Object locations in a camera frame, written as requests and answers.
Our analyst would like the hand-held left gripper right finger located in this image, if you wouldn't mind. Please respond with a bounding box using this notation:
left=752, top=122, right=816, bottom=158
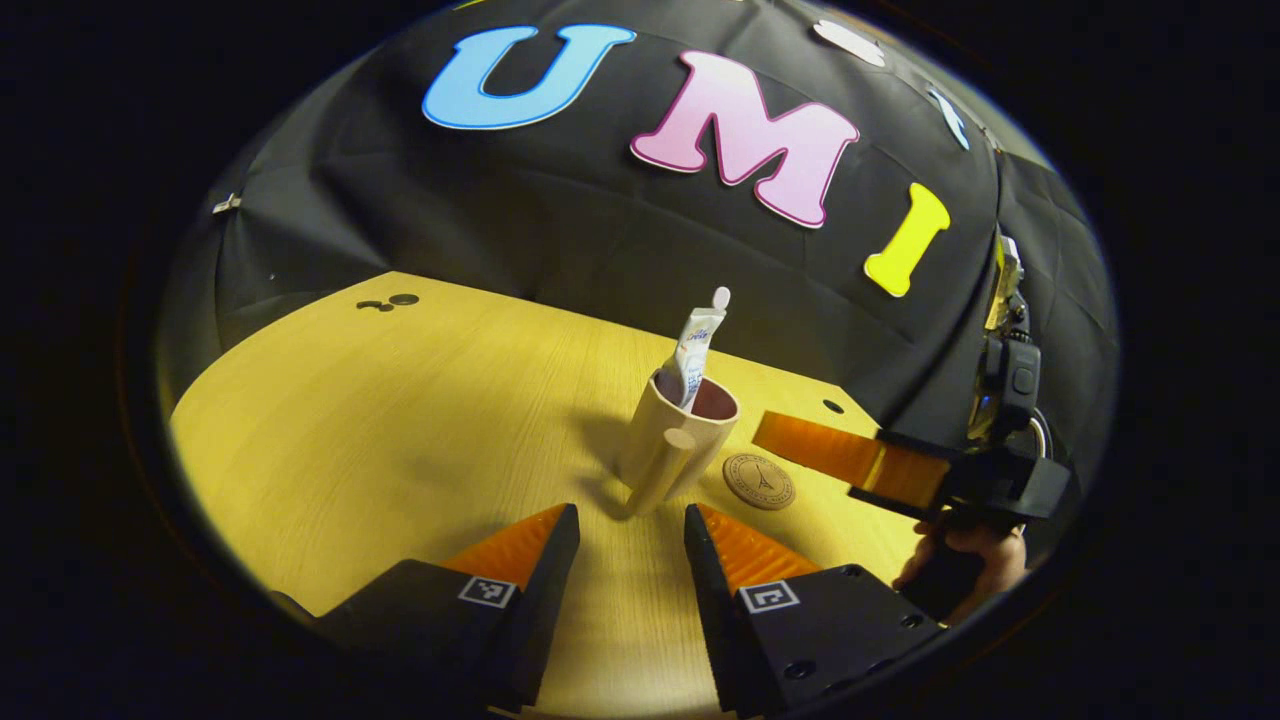
left=684, top=503, right=946, bottom=716

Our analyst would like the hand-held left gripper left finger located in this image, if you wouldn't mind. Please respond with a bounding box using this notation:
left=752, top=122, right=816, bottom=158
left=270, top=503, right=581, bottom=713

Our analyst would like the round brown coaster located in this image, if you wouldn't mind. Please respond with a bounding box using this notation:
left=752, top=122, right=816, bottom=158
left=722, top=452, right=797, bottom=512

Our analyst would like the white toothpaste tube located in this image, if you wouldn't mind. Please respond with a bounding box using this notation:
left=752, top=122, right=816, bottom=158
left=672, top=308, right=728, bottom=411

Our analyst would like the beige cup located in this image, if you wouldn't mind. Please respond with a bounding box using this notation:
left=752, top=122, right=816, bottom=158
left=617, top=366, right=741, bottom=518

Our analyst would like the wooden desktop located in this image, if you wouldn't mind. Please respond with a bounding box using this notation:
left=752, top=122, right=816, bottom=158
left=170, top=270, right=926, bottom=719

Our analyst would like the yellow metallic device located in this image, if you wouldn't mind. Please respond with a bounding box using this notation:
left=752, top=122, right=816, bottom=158
left=988, top=232, right=1029, bottom=333

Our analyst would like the black backdrop cloth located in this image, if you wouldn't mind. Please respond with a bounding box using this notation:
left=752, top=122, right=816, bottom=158
left=160, top=0, right=1121, bottom=561

